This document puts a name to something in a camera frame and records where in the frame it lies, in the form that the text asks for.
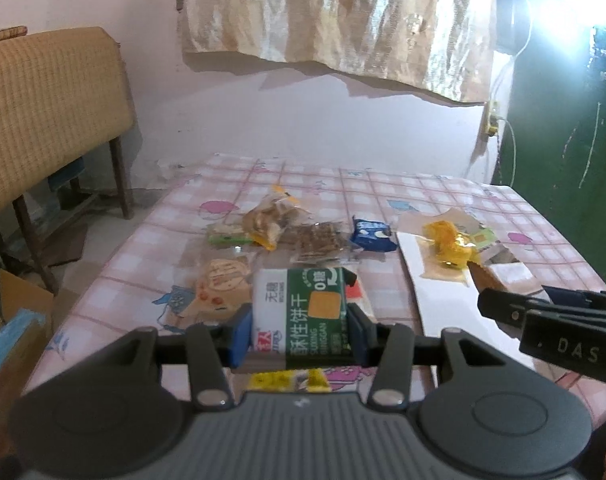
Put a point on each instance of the yellow wall socket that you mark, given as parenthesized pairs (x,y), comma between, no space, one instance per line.
(492,120)

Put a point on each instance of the blue cookie packet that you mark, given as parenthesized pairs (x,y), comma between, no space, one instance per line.
(373,234)

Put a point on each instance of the small green snack packet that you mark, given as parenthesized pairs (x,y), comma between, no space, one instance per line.
(223,239)

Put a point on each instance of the yellow packet of brown snacks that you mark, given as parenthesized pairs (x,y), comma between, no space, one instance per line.
(270,220)

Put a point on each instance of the yellow black snack packet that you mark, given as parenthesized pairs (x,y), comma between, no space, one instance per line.
(283,380)

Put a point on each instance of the orange white snack packet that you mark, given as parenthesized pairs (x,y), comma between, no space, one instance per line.
(359,295)

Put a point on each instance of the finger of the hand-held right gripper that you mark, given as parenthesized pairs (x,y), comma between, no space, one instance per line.
(573,296)
(503,307)

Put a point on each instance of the yellow candy packet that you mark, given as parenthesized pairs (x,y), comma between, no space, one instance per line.
(448,242)

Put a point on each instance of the clear packet brown cereal bar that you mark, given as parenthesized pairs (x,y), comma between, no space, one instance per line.
(318,240)

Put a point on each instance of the wicker chair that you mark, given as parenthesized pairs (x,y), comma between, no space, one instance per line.
(48,105)

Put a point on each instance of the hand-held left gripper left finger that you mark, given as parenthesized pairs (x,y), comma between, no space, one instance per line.
(241,335)

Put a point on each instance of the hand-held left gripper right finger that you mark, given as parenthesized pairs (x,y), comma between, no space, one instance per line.
(359,335)

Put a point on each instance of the white cardboard box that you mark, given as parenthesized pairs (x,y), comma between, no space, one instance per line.
(443,300)

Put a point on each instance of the green white biscuit packet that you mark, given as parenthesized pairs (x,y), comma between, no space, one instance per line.
(303,310)

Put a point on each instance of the brown cardboard box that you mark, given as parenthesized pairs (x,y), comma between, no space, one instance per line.
(30,310)

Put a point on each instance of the dark wall box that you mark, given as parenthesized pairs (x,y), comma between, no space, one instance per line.
(510,10)

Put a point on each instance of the green door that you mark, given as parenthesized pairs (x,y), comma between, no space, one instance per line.
(558,135)

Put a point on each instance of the pink checked tablecloth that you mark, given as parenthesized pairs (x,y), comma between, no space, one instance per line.
(148,255)

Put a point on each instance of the round pastry packet red stamp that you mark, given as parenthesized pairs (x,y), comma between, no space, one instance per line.
(223,280)

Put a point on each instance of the beige curtain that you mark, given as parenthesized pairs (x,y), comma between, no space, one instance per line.
(343,15)

